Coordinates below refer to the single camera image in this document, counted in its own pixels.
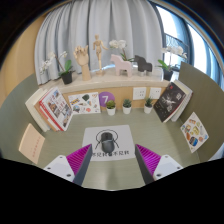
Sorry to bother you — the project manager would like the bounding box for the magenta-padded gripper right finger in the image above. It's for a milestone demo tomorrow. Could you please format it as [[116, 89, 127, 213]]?
[[134, 143, 184, 185]]

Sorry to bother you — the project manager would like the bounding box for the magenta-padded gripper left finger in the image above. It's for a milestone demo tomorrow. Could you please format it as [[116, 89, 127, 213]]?
[[43, 143, 94, 187]]

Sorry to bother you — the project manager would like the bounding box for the black computer mouse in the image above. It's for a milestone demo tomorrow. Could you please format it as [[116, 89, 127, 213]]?
[[100, 131, 116, 154]]

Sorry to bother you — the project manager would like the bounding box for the white mouse pad with drawing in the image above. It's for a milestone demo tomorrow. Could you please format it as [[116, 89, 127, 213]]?
[[81, 124, 137, 163]]

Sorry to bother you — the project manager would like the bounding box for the beige booklet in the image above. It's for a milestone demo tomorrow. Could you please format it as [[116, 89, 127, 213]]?
[[18, 123, 46, 165]]

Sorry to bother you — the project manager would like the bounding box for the white card with food stickers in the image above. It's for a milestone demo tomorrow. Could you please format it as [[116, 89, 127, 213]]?
[[180, 111, 210, 154]]

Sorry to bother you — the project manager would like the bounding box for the red-edged photo magazine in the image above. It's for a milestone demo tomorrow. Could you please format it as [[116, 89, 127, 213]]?
[[38, 87, 74, 132]]

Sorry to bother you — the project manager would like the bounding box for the small succulent in white pot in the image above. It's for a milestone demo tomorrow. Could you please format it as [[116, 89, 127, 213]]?
[[105, 99, 117, 117], [122, 98, 133, 115], [143, 97, 154, 115]]

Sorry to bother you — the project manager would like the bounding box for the black book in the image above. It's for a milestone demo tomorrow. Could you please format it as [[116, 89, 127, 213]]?
[[153, 81, 188, 124]]

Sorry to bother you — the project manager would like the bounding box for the white thick book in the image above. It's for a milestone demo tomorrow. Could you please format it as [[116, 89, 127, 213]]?
[[24, 87, 51, 133]]

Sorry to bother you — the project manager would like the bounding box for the white card with drawn stickers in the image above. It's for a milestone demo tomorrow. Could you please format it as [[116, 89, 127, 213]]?
[[67, 91, 102, 116]]

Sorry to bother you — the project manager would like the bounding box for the purple round number sticker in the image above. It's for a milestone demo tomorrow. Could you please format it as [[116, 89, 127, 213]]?
[[98, 91, 116, 108]]

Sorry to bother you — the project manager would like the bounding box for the white orchid in black pot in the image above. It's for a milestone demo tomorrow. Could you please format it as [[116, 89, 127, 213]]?
[[109, 39, 135, 64], [157, 45, 188, 82], [39, 50, 75, 85]]

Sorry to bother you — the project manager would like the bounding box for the dark wooden horse figure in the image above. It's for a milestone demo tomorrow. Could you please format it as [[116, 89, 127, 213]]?
[[133, 54, 153, 75]]

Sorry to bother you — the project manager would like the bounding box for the wooden hand model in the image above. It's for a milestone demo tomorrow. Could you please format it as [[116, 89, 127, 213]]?
[[73, 45, 93, 82]]

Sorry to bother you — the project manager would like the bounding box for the pink wooden horse figure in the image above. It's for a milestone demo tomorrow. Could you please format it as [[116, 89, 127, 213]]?
[[110, 54, 134, 78]]

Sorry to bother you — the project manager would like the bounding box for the wooden artist mannequin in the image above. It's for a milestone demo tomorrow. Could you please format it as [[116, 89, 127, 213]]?
[[92, 34, 110, 76]]

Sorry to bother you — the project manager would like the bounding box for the grey curtain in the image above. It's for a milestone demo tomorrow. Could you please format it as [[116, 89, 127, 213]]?
[[34, 0, 164, 86]]

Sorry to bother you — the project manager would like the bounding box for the white wall socket plate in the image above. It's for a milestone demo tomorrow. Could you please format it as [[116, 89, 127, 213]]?
[[132, 86, 148, 101], [148, 86, 163, 100]]

